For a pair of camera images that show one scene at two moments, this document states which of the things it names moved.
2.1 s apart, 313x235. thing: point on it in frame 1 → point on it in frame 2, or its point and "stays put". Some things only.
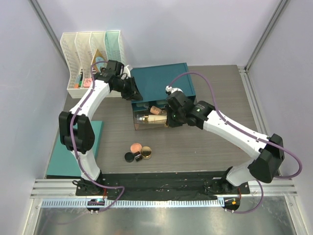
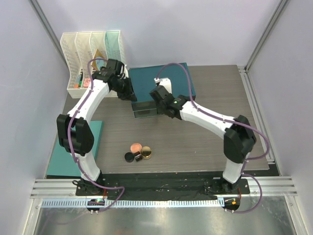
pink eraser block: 87,82 stays put
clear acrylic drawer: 140,125 → 144,105
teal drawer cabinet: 151,82 stays put
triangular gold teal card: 98,57 stays put
